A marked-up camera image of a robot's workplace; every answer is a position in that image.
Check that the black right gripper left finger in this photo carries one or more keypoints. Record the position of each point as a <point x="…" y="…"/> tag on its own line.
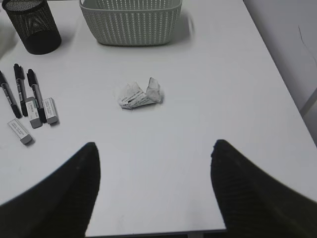
<point x="61" y="205"/>

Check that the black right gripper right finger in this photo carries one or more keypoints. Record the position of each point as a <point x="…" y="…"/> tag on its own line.
<point x="255" y="205"/>

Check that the grey white eraser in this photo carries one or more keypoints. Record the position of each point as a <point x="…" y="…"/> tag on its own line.
<point x="20" y="131"/>
<point x="50" y="111"/>
<point x="33" y="114"/>

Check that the white waste paper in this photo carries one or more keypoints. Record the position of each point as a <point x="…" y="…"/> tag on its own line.
<point x="132" y="96"/>

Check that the black marker pen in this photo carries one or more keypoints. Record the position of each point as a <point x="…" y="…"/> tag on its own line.
<point x="10" y="97"/>
<point x="37" y="94"/>
<point x="19" y="78"/>

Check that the black mesh pen holder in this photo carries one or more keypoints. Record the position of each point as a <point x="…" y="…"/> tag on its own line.
<point x="35" y="25"/>

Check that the light green plastic basket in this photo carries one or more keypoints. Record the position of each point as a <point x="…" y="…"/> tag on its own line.
<point x="131" y="22"/>

